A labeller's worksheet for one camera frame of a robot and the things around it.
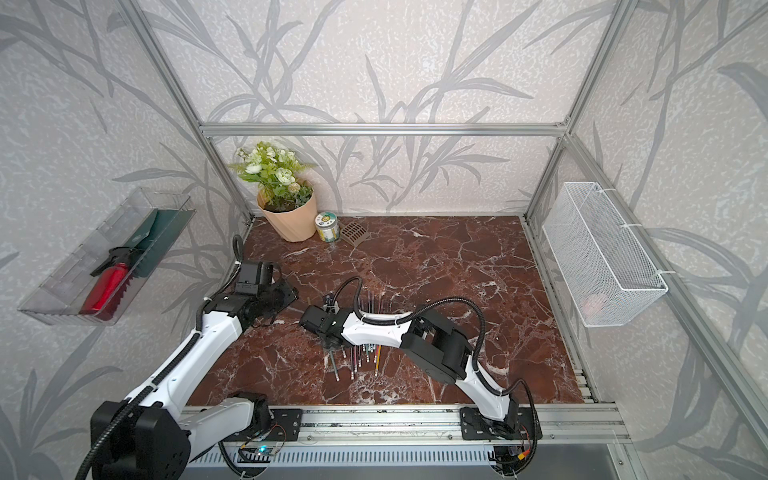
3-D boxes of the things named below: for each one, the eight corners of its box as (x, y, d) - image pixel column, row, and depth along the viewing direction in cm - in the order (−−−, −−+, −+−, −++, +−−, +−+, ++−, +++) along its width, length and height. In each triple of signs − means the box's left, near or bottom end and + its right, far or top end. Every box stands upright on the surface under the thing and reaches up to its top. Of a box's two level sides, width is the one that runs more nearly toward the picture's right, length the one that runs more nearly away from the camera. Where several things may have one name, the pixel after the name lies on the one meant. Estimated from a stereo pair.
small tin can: (317, 242, 114) (312, 228, 108) (321, 225, 120) (316, 211, 113) (338, 242, 114) (334, 228, 108) (341, 225, 120) (338, 211, 113)
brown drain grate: (338, 236, 117) (337, 231, 115) (354, 224, 121) (353, 220, 119) (354, 248, 113) (354, 243, 111) (370, 235, 117) (370, 231, 115)
